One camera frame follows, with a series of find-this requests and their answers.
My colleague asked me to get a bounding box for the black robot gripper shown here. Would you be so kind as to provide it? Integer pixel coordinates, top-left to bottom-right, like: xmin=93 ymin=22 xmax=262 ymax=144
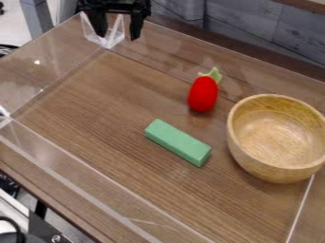
xmin=77 ymin=0 xmax=151 ymax=41

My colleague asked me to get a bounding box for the grey table leg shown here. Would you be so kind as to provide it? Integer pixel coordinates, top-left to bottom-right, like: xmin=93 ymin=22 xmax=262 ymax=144
xmin=18 ymin=0 xmax=53 ymax=39

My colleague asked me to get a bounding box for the red plush strawberry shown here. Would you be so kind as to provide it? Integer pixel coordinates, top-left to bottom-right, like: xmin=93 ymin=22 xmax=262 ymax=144
xmin=187 ymin=67 xmax=222 ymax=113

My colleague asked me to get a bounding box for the green rectangular block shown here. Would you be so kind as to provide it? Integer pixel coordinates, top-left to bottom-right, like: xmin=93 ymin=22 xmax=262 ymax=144
xmin=144 ymin=119 xmax=212 ymax=167

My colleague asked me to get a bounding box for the wooden bowl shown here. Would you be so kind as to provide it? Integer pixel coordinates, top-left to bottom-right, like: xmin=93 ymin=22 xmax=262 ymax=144
xmin=226 ymin=94 xmax=325 ymax=183

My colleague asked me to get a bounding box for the clear acrylic tray wall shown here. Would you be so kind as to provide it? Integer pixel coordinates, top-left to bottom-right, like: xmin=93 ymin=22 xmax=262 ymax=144
xmin=0 ymin=15 xmax=325 ymax=243

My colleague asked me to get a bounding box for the black metal bracket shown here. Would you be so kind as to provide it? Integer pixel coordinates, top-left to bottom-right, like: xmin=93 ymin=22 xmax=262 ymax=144
xmin=25 ymin=212 xmax=73 ymax=243

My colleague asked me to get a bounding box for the black cable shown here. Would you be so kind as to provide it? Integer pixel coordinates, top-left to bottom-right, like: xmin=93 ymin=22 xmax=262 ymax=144
xmin=0 ymin=215 xmax=26 ymax=243

